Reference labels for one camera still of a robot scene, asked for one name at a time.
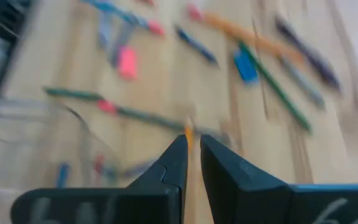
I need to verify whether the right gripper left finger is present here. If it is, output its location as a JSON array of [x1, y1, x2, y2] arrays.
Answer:
[[10, 134, 189, 224]]

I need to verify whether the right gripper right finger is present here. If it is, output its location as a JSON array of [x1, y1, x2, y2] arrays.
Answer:
[[200, 134, 358, 224]]

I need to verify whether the maroon crayon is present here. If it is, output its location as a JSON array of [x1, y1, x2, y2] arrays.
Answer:
[[93, 154, 107, 175]]

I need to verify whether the orange pencil pink eraser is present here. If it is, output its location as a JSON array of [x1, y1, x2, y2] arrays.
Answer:
[[184, 121, 195, 155], [187, 3, 307, 65]]

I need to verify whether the dark green pencil pink eraser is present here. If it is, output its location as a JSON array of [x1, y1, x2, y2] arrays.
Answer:
[[95, 98, 234, 144]]

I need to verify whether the small blue pen piece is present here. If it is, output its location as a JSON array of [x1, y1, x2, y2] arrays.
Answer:
[[277, 55, 326, 110]]

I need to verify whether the green crayon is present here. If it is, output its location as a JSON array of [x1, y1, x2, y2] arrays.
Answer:
[[43, 86, 104, 102]]

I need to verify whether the dark purple pen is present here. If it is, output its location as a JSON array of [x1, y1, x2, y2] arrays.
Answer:
[[273, 14, 343, 93]]

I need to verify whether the blue pencil pink eraser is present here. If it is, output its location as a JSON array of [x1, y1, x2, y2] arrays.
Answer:
[[81, 0, 166, 35]]

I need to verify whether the clear plastic bin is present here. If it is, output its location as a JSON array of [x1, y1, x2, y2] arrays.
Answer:
[[0, 95, 155, 190]]

